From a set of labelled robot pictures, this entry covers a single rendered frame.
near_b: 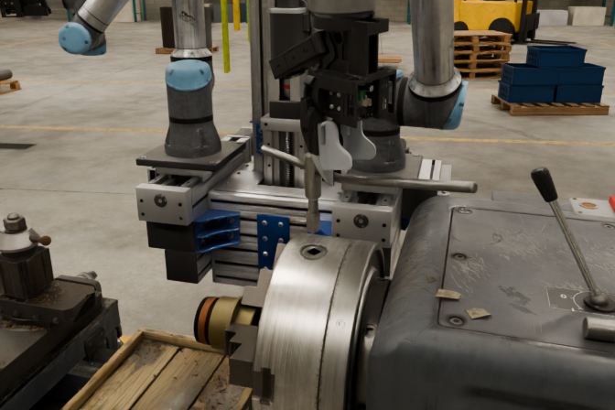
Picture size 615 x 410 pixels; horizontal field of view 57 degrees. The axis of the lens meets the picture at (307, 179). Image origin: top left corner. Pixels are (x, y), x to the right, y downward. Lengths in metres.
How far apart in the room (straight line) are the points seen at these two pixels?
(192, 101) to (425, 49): 0.61
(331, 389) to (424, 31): 0.73
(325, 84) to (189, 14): 1.01
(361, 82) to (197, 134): 0.93
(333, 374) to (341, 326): 0.06
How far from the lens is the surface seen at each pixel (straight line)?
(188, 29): 1.62
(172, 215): 1.44
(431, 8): 1.16
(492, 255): 0.80
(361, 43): 0.62
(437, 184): 0.62
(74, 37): 1.53
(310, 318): 0.75
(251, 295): 0.93
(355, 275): 0.77
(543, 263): 0.80
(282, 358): 0.76
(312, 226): 0.79
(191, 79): 1.49
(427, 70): 1.26
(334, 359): 0.74
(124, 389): 1.17
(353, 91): 0.62
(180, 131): 1.52
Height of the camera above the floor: 1.60
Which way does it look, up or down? 19 degrees down
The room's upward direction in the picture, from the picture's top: straight up
